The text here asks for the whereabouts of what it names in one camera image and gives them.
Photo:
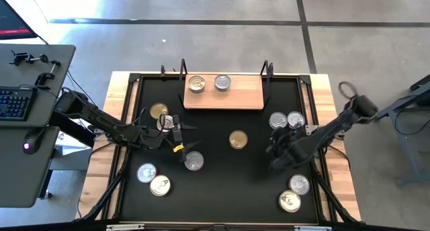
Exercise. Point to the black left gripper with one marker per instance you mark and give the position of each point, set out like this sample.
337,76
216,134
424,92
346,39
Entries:
158,138

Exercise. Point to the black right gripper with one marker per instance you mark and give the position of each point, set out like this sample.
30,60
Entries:
297,147

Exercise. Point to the blue label tuna can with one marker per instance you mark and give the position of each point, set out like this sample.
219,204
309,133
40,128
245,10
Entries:
196,83
277,120
167,123
299,184

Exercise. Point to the red label tuna can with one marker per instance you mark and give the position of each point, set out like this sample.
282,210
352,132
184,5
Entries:
296,119
193,160
146,172
222,82

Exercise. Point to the green label tuna can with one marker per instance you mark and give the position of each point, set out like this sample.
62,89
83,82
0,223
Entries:
158,110
238,139
289,201
160,185

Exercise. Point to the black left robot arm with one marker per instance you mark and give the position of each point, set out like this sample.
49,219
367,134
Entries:
100,122

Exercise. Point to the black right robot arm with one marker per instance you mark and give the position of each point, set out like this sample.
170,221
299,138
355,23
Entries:
336,123

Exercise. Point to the yellow tape tag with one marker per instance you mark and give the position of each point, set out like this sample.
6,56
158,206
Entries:
178,148

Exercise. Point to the black table mat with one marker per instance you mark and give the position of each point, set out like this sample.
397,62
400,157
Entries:
218,190

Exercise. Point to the black diagonal support strut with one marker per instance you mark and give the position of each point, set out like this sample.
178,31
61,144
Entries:
107,194
331,197

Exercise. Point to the black desk support bar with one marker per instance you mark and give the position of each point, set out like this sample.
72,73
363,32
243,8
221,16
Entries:
72,128

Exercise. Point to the grey metal stand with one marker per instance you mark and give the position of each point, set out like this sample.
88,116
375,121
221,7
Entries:
408,147

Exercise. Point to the black computer mouse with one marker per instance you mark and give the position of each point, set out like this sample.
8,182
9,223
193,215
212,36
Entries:
32,143

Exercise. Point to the grey desk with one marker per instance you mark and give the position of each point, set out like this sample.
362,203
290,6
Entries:
20,177

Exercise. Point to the black backlit keyboard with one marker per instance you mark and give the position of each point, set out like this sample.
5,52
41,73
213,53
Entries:
16,103

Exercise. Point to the black computer monitor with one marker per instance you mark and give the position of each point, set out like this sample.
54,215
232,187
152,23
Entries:
10,23

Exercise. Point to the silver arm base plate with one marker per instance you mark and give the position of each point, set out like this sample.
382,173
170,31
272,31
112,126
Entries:
310,128
98,131

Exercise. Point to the black metal table frame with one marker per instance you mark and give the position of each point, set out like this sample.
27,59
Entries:
151,75

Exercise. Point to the silver metal bracket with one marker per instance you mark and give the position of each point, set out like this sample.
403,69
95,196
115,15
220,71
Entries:
124,227
312,228

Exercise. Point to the black desk clamp mount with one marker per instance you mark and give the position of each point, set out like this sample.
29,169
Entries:
43,78
20,56

